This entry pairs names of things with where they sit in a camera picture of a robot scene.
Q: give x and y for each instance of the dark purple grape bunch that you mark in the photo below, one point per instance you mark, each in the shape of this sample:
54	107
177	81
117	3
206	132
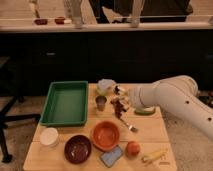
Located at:
118	109

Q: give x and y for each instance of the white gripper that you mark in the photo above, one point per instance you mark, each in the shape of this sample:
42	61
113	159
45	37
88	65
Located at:
134	98

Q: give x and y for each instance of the red bowl on shelf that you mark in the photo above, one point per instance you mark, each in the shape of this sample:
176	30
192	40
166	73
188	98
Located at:
41	21

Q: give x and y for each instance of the green plastic tray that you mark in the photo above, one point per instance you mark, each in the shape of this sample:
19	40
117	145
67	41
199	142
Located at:
66	104

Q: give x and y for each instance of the white cup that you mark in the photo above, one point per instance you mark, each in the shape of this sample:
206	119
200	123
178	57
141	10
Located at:
49	137

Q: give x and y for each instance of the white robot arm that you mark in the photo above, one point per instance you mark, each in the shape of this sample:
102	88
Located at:
176	95

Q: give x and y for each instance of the green avocado slice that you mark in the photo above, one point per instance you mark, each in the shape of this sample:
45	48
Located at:
145	111

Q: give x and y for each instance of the blue sponge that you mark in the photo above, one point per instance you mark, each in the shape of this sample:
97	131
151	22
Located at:
110	158

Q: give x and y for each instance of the yellow banana toy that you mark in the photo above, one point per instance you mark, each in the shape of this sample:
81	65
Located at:
150	157

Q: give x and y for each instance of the white handled brush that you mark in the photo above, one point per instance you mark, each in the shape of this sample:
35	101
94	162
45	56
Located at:
120	90

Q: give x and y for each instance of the orange bowl on shelf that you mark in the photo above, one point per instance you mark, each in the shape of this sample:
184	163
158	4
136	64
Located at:
60	20

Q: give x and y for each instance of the dark maroon bowl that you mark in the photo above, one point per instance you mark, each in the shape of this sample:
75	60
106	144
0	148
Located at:
77	149

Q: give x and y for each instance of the silver fork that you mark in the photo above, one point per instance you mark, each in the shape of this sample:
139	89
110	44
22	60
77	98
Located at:
129	126

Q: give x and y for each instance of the orange peach fruit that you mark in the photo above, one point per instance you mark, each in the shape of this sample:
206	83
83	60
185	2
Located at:
132	148

